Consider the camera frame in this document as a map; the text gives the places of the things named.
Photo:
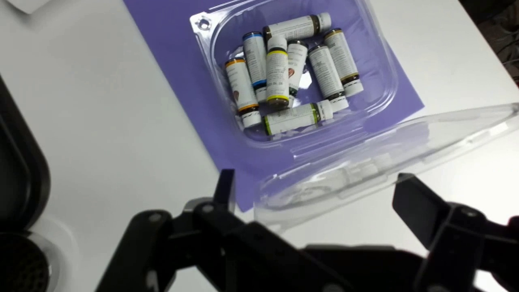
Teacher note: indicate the small bottle black bands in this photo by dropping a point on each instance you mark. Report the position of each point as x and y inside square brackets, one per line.
[326, 73]

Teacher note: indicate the clear plastic container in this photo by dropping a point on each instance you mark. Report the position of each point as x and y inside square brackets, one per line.
[377, 73]

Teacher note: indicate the clear container lid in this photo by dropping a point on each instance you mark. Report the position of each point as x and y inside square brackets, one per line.
[365, 170]

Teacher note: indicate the small bottle light green bands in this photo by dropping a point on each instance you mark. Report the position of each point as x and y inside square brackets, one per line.
[290, 118]

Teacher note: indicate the small bottle yellow bands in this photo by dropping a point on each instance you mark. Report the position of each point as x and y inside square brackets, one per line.
[277, 73]

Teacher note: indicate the black rounded case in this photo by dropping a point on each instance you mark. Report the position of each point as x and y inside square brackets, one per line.
[20, 174]

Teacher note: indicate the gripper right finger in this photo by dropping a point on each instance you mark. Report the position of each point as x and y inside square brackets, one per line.
[454, 243]

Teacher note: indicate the round black mesh object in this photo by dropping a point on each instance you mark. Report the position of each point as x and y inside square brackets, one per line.
[20, 263]

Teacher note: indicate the small bottle dark green bands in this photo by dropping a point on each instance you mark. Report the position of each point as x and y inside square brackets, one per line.
[298, 61]

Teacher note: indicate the small bottle orange bands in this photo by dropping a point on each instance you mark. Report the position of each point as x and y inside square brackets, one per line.
[240, 87]

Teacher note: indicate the purple sheet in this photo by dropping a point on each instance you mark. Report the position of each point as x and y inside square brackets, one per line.
[174, 61]

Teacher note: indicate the small bottle gold bands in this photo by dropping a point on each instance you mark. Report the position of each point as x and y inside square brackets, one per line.
[342, 56]

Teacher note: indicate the small bottle brown bands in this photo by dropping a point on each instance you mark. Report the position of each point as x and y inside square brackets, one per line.
[294, 27]

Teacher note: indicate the small bottle blue bands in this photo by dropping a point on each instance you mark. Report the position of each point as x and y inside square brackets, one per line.
[255, 61]

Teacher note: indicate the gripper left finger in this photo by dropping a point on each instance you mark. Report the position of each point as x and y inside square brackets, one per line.
[243, 247]

